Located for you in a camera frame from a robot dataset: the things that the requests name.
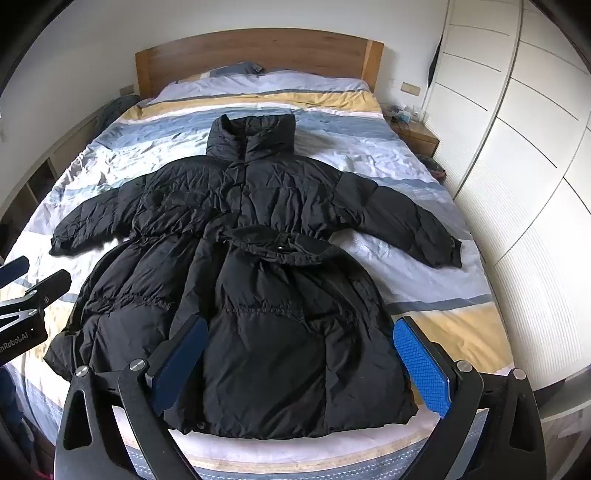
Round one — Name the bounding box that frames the clutter on nightstand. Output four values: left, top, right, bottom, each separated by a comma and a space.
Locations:
389, 103, 426, 124

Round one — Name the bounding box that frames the low open shelf unit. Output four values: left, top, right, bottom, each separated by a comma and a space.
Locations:
0, 105, 100, 260

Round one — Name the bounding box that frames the striped bed duvet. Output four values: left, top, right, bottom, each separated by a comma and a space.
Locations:
0, 69, 515, 480

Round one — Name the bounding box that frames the wooden nightstand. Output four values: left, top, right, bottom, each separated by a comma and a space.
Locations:
392, 117, 439, 156

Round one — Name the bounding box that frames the blue grey pillow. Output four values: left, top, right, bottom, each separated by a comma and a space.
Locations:
216, 61, 267, 76

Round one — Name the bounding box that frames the black puffer coat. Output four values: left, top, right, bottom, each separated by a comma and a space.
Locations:
43, 114, 463, 440

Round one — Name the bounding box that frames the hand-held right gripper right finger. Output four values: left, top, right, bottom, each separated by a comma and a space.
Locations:
392, 316, 548, 480

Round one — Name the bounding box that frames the dark clothes pile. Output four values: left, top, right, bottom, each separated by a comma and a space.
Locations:
95, 95, 140, 136

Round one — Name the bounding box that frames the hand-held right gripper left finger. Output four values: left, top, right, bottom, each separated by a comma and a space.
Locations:
54, 315, 209, 480

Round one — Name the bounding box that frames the wooden headboard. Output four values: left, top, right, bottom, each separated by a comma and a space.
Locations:
135, 34, 385, 100

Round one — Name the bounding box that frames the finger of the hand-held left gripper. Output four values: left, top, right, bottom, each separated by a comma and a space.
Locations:
0, 270, 73, 324
0, 257, 30, 289

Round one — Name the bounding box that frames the white wardrobe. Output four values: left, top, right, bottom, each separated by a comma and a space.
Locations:
422, 0, 591, 418

